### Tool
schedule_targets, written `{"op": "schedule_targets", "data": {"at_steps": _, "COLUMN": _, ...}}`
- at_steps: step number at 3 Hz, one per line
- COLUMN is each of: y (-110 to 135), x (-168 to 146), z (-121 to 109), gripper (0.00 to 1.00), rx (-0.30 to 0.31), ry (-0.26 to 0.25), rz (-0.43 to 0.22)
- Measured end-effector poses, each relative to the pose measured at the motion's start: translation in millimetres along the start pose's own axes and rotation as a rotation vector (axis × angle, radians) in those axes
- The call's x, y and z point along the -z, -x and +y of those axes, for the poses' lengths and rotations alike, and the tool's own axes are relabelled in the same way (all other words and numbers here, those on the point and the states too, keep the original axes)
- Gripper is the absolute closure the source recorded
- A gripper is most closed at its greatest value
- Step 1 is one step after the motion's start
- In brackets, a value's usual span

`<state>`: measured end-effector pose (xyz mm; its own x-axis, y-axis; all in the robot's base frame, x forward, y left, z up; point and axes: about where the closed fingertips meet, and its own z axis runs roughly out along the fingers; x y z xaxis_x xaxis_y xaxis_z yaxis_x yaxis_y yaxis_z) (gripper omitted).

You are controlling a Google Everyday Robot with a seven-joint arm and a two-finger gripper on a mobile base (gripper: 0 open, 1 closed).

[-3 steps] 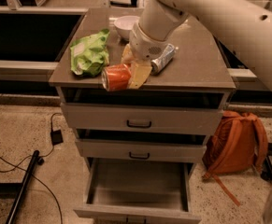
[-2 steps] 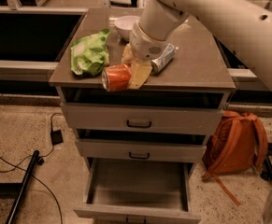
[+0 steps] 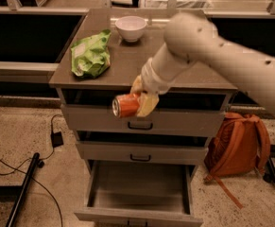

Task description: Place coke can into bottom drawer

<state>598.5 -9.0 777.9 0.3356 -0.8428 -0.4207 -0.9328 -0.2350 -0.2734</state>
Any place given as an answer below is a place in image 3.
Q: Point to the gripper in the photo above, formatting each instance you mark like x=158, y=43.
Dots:
x=150, y=80

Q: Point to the orange coke can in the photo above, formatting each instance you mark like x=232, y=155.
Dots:
x=126, y=105

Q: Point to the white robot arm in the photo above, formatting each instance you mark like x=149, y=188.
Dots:
x=189, y=38

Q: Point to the grey top drawer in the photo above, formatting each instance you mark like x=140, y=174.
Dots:
x=164, y=122

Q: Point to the grey drawer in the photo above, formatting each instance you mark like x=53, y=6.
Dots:
x=141, y=153
x=139, y=195
x=164, y=122

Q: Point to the grey middle drawer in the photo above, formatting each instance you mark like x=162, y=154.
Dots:
x=141, y=153

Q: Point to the grey drawer cabinet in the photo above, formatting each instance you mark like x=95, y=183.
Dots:
x=198, y=89

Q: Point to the grey bottom drawer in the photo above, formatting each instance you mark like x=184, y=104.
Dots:
x=139, y=195

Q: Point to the green chip bag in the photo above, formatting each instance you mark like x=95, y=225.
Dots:
x=90, y=56

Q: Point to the white bowl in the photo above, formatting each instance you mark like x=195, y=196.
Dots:
x=131, y=28

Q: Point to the black power adapter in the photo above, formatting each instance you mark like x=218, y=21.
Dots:
x=56, y=139

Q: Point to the orange backpack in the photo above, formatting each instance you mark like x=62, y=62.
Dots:
x=242, y=144

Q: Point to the black pole on floor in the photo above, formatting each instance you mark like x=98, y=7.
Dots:
x=23, y=189

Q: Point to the black pole near backpack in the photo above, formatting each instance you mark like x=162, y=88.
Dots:
x=269, y=175

